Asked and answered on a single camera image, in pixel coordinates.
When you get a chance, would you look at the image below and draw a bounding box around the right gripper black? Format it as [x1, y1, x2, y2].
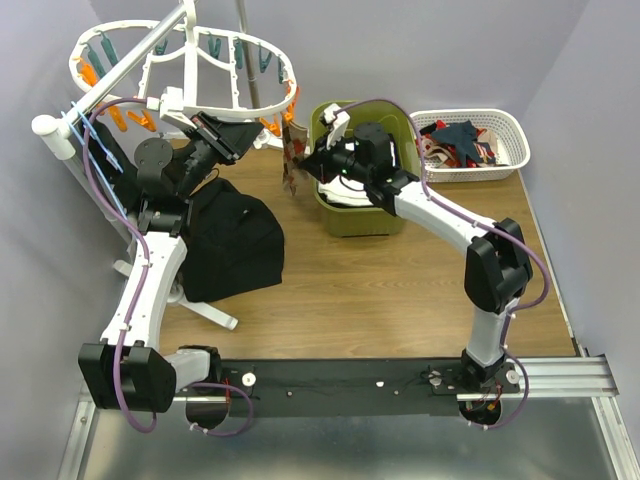
[297, 131, 370, 186]

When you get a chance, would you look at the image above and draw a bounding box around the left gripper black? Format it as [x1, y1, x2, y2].
[177, 110, 265, 199]

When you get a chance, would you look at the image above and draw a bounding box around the brown argyle sock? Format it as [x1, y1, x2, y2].
[419, 134, 460, 168]
[282, 116, 308, 196]

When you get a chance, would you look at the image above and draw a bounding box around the white round sock hanger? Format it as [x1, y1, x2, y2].
[68, 1, 298, 119]

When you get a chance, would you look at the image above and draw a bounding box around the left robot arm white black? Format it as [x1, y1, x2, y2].
[78, 112, 263, 416]

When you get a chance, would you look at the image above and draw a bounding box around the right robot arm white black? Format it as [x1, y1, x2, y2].
[299, 122, 532, 392]

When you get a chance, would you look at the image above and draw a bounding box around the white folded cloth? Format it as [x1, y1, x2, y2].
[318, 139, 379, 208]

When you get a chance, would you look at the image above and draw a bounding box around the black garment pile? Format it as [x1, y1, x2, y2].
[117, 149, 286, 304]

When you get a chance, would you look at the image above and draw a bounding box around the white perforated basket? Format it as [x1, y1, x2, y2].
[411, 108, 531, 183]

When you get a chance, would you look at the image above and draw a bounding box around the white drying rack stand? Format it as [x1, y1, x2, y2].
[31, 0, 286, 331]

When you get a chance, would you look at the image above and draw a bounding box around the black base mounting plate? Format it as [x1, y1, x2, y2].
[221, 358, 520, 418]

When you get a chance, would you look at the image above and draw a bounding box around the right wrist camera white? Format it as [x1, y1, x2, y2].
[321, 103, 351, 150]

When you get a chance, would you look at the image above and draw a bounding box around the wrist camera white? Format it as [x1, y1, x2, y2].
[321, 103, 351, 150]
[145, 86, 196, 132]

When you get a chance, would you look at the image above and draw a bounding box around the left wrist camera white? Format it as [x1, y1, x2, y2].
[145, 86, 196, 132]

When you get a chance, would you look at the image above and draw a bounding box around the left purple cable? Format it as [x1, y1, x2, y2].
[82, 97, 159, 434]

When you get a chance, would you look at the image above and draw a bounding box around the purple cable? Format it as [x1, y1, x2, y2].
[82, 97, 159, 434]
[333, 98, 551, 311]

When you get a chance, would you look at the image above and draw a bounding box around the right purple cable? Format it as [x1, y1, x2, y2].
[333, 98, 551, 311]

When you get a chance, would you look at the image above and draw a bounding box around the aluminium frame rail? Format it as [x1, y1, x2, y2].
[59, 356, 639, 479]

